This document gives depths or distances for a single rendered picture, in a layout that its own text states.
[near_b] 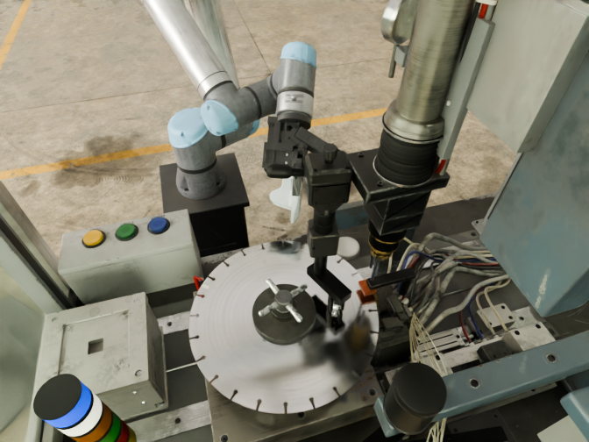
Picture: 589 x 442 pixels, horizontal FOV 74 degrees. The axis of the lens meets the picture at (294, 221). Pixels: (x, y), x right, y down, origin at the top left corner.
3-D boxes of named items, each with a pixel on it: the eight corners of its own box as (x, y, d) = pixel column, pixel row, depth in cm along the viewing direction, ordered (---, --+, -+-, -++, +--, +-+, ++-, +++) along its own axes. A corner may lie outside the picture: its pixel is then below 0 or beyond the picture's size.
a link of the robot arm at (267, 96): (234, 96, 91) (251, 76, 82) (273, 81, 96) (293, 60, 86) (251, 127, 93) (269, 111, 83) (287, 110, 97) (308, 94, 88)
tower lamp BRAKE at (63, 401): (44, 434, 40) (29, 425, 38) (49, 390, 43) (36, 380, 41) (91, 421, 41) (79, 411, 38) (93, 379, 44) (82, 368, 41)
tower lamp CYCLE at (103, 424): (70, 450, 45) (59, 443, 42) (74, 409, 47) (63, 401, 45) (112, 438, 45) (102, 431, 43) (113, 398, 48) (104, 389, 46)
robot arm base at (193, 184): (175, 172, 126) (167, 146, 119) (222, 163, 129) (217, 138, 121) (179, 203, 116) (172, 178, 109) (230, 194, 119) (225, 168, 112)
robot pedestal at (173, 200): (181, 281, 187) (134, 155, 132) (263, 262, 194) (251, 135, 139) (190, 360, 161) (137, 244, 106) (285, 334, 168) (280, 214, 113)
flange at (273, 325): (277, 276, 74) (277, 268, 72) (327, 306, 70) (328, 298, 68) (239, 320, 68) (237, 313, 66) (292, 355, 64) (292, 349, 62)
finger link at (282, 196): (268, 221, 77) (273, 175, 79) (298, 223, 77) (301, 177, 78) (266, 219, 74) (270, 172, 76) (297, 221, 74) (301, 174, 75)
